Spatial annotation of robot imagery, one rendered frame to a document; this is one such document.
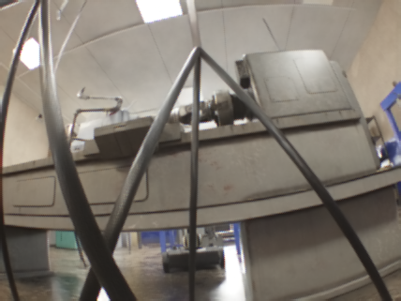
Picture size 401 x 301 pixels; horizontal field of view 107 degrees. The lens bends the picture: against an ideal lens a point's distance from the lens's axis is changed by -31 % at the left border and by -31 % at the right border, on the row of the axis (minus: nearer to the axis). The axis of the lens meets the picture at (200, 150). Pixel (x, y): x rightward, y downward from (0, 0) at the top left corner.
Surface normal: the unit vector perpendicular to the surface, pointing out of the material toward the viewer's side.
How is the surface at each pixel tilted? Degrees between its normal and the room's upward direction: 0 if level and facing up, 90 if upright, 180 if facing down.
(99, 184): 90
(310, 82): 90
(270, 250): 90
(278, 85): 90
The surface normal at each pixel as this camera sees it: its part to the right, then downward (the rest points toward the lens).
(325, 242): -0.14, -0.35
